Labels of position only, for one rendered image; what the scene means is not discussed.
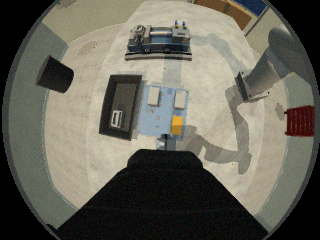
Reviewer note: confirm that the yellow brass block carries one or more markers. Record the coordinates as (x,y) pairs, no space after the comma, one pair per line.
(176,125)

